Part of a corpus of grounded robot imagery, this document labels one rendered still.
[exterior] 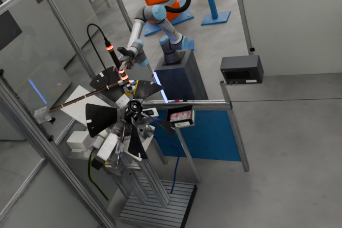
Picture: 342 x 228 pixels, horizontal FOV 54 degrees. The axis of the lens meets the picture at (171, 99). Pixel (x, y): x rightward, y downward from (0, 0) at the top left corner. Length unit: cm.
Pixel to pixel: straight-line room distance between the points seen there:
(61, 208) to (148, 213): 77
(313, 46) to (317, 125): 91
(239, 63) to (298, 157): 128
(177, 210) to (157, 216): 19
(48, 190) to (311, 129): 244
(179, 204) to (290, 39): 213
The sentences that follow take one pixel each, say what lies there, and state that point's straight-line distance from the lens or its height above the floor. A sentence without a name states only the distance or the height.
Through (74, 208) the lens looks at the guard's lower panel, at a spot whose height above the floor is 45.
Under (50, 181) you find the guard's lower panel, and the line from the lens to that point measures 284.
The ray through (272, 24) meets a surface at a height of 70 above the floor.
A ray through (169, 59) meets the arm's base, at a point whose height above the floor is 105.
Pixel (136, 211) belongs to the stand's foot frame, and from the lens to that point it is 325.
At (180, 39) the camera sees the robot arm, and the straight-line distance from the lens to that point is 286.
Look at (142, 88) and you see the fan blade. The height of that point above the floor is 118.
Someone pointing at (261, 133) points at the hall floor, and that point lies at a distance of 354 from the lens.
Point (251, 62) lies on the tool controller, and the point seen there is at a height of 124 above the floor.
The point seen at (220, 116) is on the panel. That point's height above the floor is 69.
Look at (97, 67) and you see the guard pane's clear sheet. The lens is 323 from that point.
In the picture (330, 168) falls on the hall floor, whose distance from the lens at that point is 322.
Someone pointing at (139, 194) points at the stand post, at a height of 22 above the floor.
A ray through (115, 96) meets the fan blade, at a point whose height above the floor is 129.
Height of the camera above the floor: 253
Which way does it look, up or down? 36 degrees down
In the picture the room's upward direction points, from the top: 23 degrees counter-clockwise
